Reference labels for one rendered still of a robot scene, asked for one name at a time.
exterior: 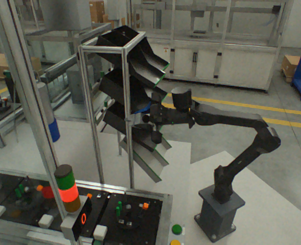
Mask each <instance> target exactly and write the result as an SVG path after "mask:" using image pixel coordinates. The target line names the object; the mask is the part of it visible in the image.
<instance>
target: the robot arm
mask: <svg viewBox="0 0 301 245"><path fill-rule="evenodd" d="M171 94H172V101H173V106H174V107H175V108H176V109H171V108H166V107H164V106H163V105H161V97H160V95H159V93H157V92H153V93H152V101H153V102H149V104H148V106H147V107H145V108H144V109H141V110H139V111H137V112H135V113H134V114H137V113H143V114H150V117H151V118H153V120H154V125H153V126H152V125H151V124H147V125H145V124H136V125H134V126H135V127H138V128H142V129H146V130H148V131H149V133H151V134H152V142H154V143H156V144H160V143H161V142H162V135H161V133H160V131H159V125H160V126H163V125H174V124H188V126H189V129H191V128H192V127H193V125H194V124H195V122H196V123H197V124H198V125H201V126H211V125H214V124H227V125H231V126H239V127H248V128H254V129H255V130H256V131H257V135H256V136H255V138H254V141H253V143H252V144H251V145H250V146H249V147H248V148H247V149H246V150H245V151H243V152H242V153H241V154H240V155H239V156H238V157H237V158H236V159H234V160H233V161H232V162H231V163H230V164H229V165H227V166H222V165H220V166H218V167H217V169H215V170H214V185H215V189H214V193H211V195H212V196H213V197H214V198H215V199H216V200H217V201H218V202H219V204H221V205H222V204H224V203H226V202H228V201H230V200H232V197H231V195H232V194H233V188H232V181H233V179H234V177H235V175H237V174H238V173H239V172H241V171H242V170H244V168H246V167H247V166H248V165H249V164H250V163H252V162H253V161H254V160H255V159H256V158H258V157H259V156H261V154H265V153H270V152H272V151H274V150H276V149H278V147H279V146H280V145H281V140H280V138H279V136H278V134H277V132H276V131H275V129H274V128H272V127H269V125H268V124H267V123H266V122H265V121H264V120H263V118H262V116H261V115H260V114H249V113H240V112H231V111H227V110H220V109H217V108H215V107H213V106H209V105H207V104H201V103H199V102H196V101H195V100H193V99H192V89H191V88H189V89H188V88H185V87H177V88H174V89H172V91H171ZM189 108H190V111H189ZM193 117H194V120H193Z"/></svg>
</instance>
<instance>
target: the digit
mask: <svg viewBox="0 0 301 245"><path fill-rule="evenodd" d="M87 218H88V216H87V211H86V207H85V208H84V210H83V211H82V213H81V215H80V217H79V222H80V226H81V228H82V229H83V227H84V225H85V222H86V220H87Z"/></svg>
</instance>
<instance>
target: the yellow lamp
mask: <svg viewBox="0 0 301 245"><path fill-rule="evenodd" d="M62 202H63V205H64V209H65V211H67V212H70V213H71V212H76V211H77V210H79V208H80V206H81V201H80V197H79V194H78V196H77V198H75V200H73V201H71V202H64V201H62Z"/></svg>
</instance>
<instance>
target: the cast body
mask: <svg viewBox="0 0 301 245"><path fill-rule="evenodd" d="M124 121H128V122H129V127H134V128H138V127H135V126H134V125H136V124H145V125H147V124H148V122H149V116H148V115H147V114H143V113H137V114H132V115H129V117H127V118H125V120H124ZM140 129H141V128H140Z"/></svg>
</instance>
